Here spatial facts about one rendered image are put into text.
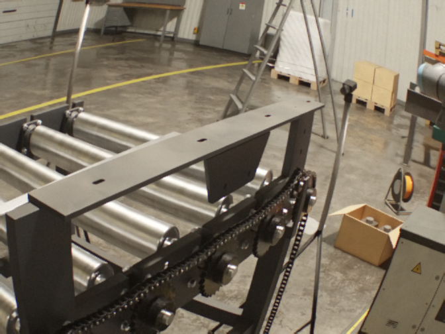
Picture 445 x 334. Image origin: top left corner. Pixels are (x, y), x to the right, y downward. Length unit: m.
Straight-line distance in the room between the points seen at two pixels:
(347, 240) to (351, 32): 8.13
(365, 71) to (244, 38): 3.31
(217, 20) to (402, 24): 4.26
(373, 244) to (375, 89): 5.90
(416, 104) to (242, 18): 6.21
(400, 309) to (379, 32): 9.59
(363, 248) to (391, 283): 1.62
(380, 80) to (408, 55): 2.20
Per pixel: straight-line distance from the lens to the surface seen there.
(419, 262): 1.86
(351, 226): 3.55
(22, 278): 0.77
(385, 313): 1.98
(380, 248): 3.46
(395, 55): 11.17
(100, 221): 1.41
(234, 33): 11.59
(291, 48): 9.42
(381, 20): 11.22
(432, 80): 2.35
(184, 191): 1.61
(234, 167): 1.37
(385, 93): 9.13
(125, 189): 0.84
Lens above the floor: 1.48
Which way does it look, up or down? 18 degrees down
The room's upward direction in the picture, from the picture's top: 10 degrees clockwise
